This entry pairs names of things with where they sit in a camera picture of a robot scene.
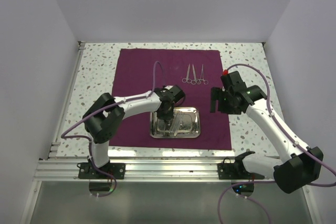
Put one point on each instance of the steel instrument tray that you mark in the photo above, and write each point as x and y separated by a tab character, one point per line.
190	127

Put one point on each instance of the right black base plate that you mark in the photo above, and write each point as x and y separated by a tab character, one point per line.
235	170

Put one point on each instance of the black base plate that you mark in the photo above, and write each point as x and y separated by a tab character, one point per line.
235	170
87	171

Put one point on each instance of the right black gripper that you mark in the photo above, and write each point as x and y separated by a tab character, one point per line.
217	94

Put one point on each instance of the purple cloth wrap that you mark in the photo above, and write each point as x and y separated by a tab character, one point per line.
138	70

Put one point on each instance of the steel scissors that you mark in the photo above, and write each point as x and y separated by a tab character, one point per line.
187	78
195	80

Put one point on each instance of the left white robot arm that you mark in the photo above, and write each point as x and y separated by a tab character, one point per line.
104	117

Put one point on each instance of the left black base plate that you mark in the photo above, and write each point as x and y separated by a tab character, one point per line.
87	171

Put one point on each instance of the steel forceps in tray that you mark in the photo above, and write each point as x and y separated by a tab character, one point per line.
167	126

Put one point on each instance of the steel tweezers in tray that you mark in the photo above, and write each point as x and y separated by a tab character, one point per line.
178	118

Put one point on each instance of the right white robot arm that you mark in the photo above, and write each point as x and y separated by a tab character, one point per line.
297	165

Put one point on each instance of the aluminium rail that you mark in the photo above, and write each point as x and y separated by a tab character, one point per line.
60	122
164	169

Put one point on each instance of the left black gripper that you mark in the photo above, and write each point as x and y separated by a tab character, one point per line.
168	116

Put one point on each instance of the steel hemostat clamp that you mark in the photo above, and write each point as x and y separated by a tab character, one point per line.
201	79

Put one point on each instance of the aluminium left rail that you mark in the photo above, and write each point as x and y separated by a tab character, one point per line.
60	122

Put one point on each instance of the aluminium front rail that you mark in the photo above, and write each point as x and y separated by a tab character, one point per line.
164	169

